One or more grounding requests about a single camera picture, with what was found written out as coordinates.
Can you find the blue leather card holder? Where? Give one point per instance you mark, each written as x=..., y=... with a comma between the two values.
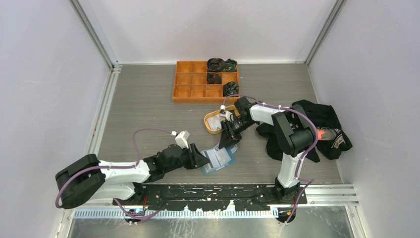
x=204, y=168

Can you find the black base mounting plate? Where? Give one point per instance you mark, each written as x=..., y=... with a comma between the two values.
x=211, y=197

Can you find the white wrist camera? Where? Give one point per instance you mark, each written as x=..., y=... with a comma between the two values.
x=224, y=113
x=181, y=138

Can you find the dark rolled sock middle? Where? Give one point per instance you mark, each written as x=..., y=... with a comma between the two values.
x=213, y=78

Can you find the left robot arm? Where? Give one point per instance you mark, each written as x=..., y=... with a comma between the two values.
x=90, y=178

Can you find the dark rolled sock top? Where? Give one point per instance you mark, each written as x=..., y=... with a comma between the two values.
x=215, y=65

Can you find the oval wooden tray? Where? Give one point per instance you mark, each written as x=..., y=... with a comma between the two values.
x=231, y=108

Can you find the black garment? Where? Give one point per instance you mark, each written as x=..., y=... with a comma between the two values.
x=323, y=117

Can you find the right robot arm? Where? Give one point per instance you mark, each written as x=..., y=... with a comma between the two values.
x=296, y=135

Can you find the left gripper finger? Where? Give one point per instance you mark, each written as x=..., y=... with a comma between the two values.
x=200, y=160
x=195, y=151

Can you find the grey card in tray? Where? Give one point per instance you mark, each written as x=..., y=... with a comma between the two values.
x=214, y=123

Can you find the green rolled sock top right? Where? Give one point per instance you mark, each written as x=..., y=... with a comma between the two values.
x=230, y=65

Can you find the orange compartment organizer tray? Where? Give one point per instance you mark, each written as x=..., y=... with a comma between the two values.
x=191, y=85

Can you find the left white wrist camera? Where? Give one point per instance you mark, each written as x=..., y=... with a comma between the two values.
x=181, y=138

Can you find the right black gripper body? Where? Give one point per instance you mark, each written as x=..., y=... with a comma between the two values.
x=236, y=127

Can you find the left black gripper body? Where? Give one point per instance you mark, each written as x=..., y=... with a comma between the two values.
x=188, y=160

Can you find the aluminium frame rail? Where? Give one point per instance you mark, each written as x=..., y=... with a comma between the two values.
x=103, y=210

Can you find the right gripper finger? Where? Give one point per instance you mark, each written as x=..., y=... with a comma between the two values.
x=226, y=129
x=228, y=140

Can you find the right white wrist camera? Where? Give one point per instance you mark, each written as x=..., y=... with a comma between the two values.
x=224, y=113

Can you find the dark rolled sock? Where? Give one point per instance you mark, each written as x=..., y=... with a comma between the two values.
x=215, y=65
x=213, y=78

